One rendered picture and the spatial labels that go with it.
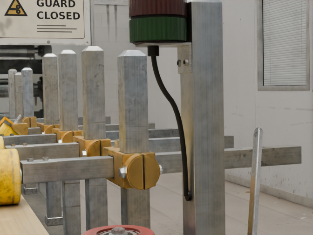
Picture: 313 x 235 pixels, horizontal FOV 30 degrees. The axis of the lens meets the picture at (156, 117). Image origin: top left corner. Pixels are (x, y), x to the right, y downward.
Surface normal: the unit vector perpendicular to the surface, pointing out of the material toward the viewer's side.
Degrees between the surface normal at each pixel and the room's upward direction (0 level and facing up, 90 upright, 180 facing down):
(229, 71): 90
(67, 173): 90
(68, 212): 90
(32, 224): 0
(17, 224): 0
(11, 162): 53
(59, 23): 90
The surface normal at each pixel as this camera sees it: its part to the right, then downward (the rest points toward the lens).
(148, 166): 0.33, 0.04
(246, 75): -0.94, 0.04
